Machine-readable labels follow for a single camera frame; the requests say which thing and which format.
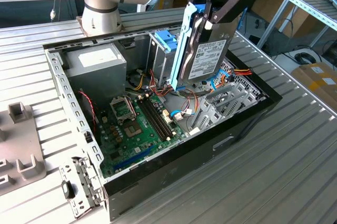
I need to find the red orange wire bundle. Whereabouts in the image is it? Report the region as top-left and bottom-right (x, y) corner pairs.
(148, 68), (185, 100)

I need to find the aluminium frame table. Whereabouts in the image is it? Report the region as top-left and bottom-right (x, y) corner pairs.
(256, 0), (337, 50)

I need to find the cream board connector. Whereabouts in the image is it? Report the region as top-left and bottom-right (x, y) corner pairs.
(162, 109), (172, 125)

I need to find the blue expansion slot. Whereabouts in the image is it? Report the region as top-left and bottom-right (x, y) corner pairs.
(113, 144), (155, 172)

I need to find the yellow orange wire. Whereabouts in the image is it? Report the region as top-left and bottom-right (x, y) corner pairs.
(130, 73), (147, 91)

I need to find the grey metal disk bay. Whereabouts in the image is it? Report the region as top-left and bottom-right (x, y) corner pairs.
(189, 59), (266, 133)

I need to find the green motherboard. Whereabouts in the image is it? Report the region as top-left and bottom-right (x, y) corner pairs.
(96, 94), (190, 180)

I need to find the hard disk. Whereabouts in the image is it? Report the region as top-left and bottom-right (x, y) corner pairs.
(170, 2), (248, 92)

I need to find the black RAM slot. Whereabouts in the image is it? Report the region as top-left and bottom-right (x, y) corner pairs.
(143, 97), (175, 138)
(136, 99), (170, 142)
(146, 96), (177, 136)
(140, 98), (172, 140)

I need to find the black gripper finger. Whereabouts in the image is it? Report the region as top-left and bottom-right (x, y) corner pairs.
(210, 0), (261, 24)
(181, 0), (219, 30)

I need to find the thin red wire loop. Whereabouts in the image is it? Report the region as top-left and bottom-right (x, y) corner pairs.
(181, 88), (200, 119)

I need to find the black cable coil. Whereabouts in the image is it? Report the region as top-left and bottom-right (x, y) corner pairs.
(294, 52), (321, 65)

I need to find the CPU socket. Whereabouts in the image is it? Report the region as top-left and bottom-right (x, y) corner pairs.
(123, 121), (144, 140)

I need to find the grey parts rack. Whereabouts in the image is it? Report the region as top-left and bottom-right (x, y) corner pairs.
(0, 101), (48, 196)

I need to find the black latch knob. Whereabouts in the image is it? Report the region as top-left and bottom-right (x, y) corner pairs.
(61, 180), (76, 200)

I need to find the grey power supply unit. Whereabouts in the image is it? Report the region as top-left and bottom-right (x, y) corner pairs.
(64, 43), (127, 109)

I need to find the grey metal drive cage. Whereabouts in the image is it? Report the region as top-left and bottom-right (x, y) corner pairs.
(146, 30), (182, 90)

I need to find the metal socket cover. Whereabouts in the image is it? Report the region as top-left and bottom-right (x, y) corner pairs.
(108, 96), (137, 126)

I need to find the blue wire with white plug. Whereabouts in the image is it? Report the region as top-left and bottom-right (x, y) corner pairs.
(170, 110), (197, 123)

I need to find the cardboard box with labels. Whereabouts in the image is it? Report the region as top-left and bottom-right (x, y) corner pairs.
(291, 62), (337, 105)

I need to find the blue data wire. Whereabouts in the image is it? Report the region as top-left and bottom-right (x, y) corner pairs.
(210, 68), (230, 94)

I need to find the brown cardboard box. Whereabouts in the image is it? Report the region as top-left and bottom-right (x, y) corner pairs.
(284, 11), (330, 38)
(251, 0), (293, 25)

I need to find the blue plastic drive latch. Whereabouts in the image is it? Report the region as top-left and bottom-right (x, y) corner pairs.
(154, 29), (180, 53)

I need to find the black open PC case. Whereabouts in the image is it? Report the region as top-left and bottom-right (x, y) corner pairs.
(43, 19), (283, 222)

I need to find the red yellow power wire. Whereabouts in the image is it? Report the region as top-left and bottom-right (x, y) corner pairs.
(222, 67), (253, 83)

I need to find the red black twisted wire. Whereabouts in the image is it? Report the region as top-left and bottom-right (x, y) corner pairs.
(78, 90), (97, 133)

